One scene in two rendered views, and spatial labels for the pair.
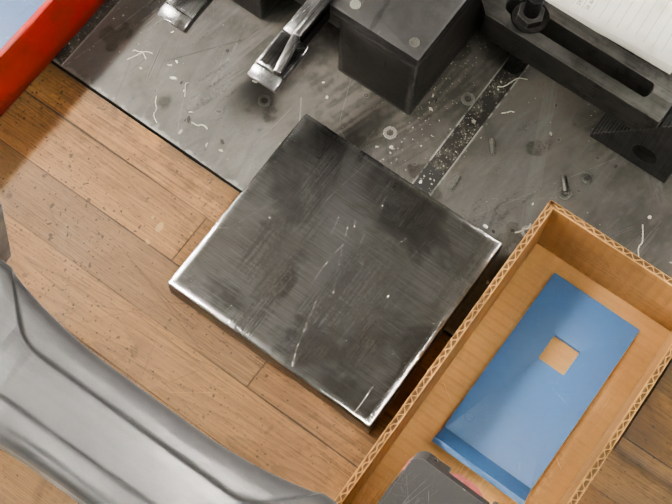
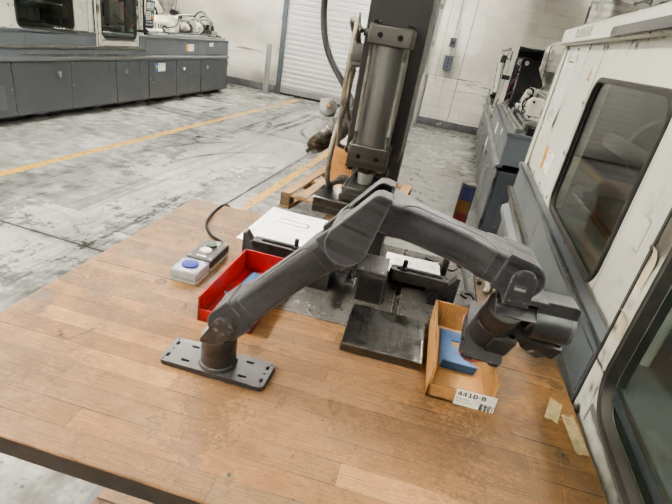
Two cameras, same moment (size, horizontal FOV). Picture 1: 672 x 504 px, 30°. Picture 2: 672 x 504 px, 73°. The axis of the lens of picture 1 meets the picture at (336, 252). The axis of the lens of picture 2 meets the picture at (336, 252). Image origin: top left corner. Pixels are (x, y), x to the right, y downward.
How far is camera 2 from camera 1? 0.67 m
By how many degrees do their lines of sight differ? 47
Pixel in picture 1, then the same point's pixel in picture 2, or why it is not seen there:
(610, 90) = (433, 279)
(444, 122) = (388, 305)
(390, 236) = (395, 323)
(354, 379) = (409, 354)
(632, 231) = not seen: hidden behind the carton
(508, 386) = (449, 352)
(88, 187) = (298, 330)
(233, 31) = (319, 294)
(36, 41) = not seen: hidden behind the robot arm
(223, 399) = (372, 371)
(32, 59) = not seen: hidden behind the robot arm
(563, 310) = (449, 334)
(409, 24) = (378, 270)
